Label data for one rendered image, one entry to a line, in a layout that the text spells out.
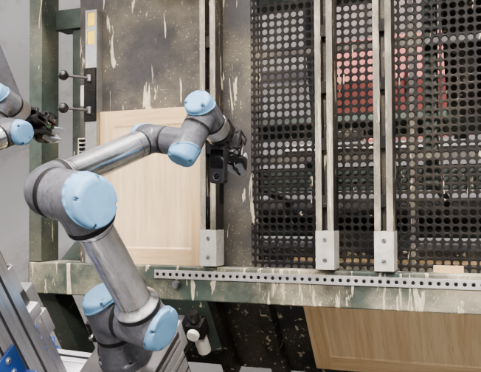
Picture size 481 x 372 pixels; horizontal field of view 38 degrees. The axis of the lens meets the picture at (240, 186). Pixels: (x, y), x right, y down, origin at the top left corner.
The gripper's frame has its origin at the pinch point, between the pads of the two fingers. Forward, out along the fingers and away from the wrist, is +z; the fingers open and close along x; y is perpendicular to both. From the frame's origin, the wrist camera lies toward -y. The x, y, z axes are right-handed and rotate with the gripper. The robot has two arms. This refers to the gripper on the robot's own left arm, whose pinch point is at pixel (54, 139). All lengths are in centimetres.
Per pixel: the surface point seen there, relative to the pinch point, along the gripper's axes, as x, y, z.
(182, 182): -8.3, 38.5, 26.0
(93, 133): 9.3, 3.6, 15.8
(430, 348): -54, 116, 88
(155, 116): 14.4, 28.7, 17.0
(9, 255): 8, -162, 165
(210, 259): -36, 51, 30
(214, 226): -25, 53, 27
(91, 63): 34.3, 4.0, 6.6
